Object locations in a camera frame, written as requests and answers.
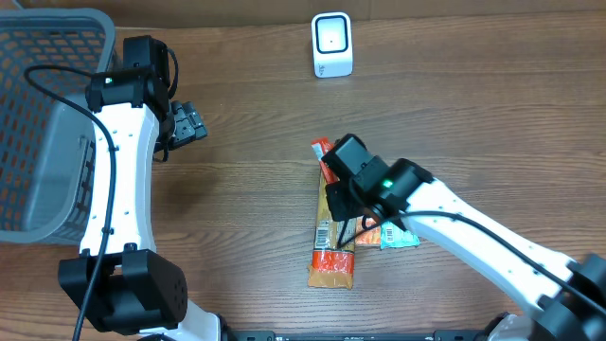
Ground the teal tissue packet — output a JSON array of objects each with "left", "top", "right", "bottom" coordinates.
[{"left": 380, "top": 223, "right": 420, "bottom": 249}]

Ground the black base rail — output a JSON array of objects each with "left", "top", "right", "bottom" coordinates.
[{"left": 136, "top": 329, "right": 572, "bottom": 341}]

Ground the white barcode scanner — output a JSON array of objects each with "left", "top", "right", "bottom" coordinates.
[{"left": 311, "top": 11, "right": 353, "bottom": 79}]

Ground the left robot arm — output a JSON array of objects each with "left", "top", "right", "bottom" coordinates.
[{"left": 59, "top": 65, "right": 223, "bottom": 340}]

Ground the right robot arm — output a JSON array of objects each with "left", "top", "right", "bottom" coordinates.
[{"left": 323, "top": 156, "right": 605, "bottom": 341}]

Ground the orange spaghetti package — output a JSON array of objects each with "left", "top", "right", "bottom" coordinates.
[{"left": 308, "top": 165, "right": 358, "bottom": 289}]

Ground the small orange snack packet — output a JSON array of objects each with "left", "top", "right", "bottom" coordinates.
[{"left": 355, "top": 216, "right": 381, "bottom": 247}]

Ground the red stick snack packet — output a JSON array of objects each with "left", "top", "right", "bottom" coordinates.
[{"left": 310, "top": 135, "right": 341, "bottom": 186}]

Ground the grey plastic shopping basket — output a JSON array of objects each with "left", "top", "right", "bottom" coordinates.
[{"left": 1, "top": 9, "right": 116, "bottom": 244}]

